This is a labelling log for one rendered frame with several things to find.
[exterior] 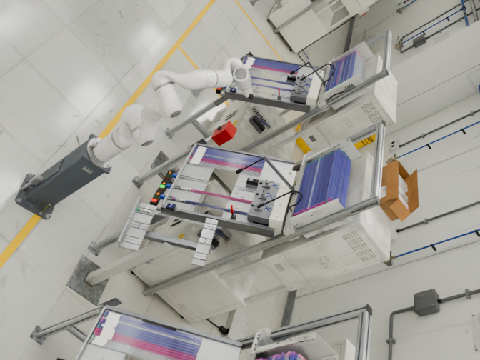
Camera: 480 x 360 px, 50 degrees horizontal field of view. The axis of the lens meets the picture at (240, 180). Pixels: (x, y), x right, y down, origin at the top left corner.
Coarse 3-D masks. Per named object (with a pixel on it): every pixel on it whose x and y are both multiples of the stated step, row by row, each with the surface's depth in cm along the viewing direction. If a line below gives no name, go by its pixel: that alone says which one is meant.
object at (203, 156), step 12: (192, 156) 354; (204, 156) 355; (216, 156) 355; (228, 156) 356; (240, 156) 357; (252, 156) 357; (216, 168) 346; (228, 168) 346; (240, 168) 347; (252, 168) 347
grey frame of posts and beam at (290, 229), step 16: (176, 160) 382; (144, 176) 401; (352, 208) 273; (368, 208) 269; (288, 224) 299; (112, 240) 342; (272, 240) 304; (288, 240) 299; (224, 256) 328; (192, 272) 342
